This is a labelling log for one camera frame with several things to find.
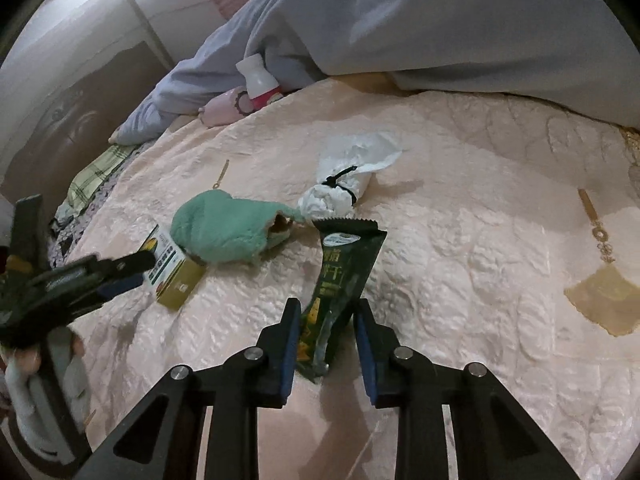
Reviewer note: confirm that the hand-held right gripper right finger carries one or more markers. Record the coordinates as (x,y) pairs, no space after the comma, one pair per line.
(364,355)

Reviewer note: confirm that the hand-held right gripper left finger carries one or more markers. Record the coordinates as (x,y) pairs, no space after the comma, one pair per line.
(289,355)

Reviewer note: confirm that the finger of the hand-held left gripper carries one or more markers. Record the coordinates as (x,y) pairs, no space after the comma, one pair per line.
(132,261)
(122,287)

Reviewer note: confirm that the yellow green medicine box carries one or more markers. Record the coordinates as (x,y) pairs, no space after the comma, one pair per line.
(177,285)

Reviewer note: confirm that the dark green snack wrapper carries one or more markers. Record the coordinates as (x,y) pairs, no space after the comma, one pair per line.
(345,270)

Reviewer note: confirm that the person's left hand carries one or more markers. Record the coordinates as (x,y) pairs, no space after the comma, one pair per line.
(22,385)

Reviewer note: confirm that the green plush sock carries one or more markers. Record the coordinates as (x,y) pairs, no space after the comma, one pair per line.
(215,225)

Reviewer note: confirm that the green plaid cloth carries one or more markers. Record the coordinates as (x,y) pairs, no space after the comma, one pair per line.
(95,175)

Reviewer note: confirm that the beige embossed bedspread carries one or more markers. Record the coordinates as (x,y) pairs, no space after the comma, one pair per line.
(475,260)

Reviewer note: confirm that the brown headboard panel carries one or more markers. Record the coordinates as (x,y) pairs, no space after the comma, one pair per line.
(75,110)

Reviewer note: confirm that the tied white plastic bag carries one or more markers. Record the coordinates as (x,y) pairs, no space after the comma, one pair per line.
(345,165)

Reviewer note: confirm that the white pink bottle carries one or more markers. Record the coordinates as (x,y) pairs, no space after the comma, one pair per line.
(260,84)

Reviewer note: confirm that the light blue quilt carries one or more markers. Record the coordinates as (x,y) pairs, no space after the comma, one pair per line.
(400,20)

